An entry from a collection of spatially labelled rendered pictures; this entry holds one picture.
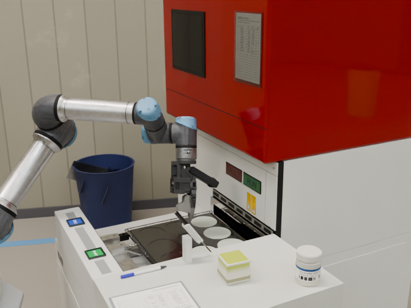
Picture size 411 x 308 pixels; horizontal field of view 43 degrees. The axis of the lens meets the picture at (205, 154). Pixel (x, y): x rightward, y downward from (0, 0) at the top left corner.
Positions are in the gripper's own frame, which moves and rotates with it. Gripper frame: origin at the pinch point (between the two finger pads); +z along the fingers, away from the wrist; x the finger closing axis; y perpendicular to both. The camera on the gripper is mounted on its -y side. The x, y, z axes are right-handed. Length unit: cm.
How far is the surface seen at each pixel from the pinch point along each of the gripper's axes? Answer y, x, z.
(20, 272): 73, -182, 48
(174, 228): 3.4, -14.4, 5.2
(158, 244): 11.1, -3.7, 9.8
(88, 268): 35.9, 17.7, 13.4
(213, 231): -10.1, -7.6, 6.2
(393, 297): -89, -12, 36
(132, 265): 21.2, 3.6, 15.4
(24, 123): 77, -238, -54
